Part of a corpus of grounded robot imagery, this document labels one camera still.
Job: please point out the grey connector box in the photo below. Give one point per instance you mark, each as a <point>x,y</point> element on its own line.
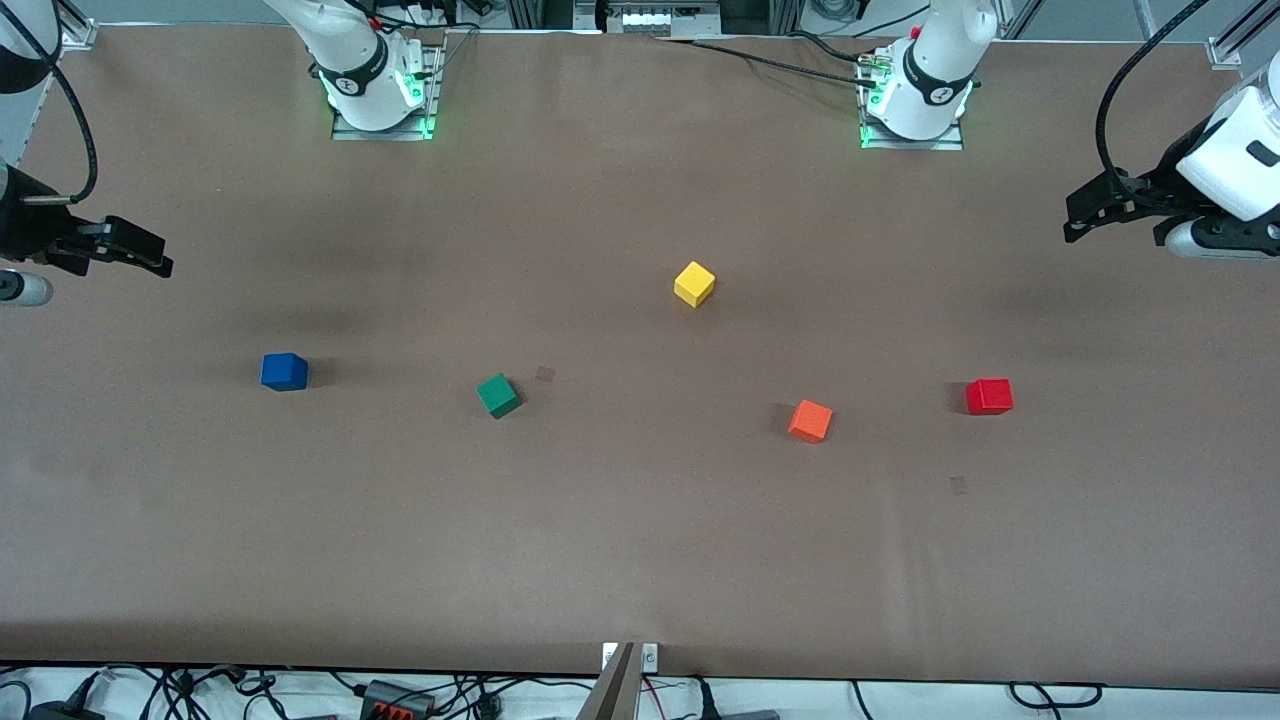
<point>655,18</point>

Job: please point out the blue cube block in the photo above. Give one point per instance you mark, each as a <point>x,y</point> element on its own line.
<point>284,372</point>

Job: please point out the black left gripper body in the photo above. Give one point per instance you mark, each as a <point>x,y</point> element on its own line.
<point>1146,192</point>

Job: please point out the yellow cube block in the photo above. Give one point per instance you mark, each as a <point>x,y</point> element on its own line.
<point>694,284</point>

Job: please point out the green cube block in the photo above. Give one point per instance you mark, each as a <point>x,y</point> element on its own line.
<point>498,396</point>

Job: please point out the black power adapter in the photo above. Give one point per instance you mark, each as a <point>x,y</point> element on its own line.
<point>60,712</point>

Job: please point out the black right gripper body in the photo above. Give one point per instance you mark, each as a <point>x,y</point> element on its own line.
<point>22,228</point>

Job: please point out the red cube block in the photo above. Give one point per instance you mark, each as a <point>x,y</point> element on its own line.
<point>990,397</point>

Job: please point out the black box orange connectors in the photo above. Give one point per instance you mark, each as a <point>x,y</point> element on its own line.
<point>395,697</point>

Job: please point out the orange cube block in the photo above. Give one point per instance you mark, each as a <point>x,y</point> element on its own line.
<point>810,421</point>

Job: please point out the brown wooden slat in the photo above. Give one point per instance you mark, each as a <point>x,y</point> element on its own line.
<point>612,690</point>

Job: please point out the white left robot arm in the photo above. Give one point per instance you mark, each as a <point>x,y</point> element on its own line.
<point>935,60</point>

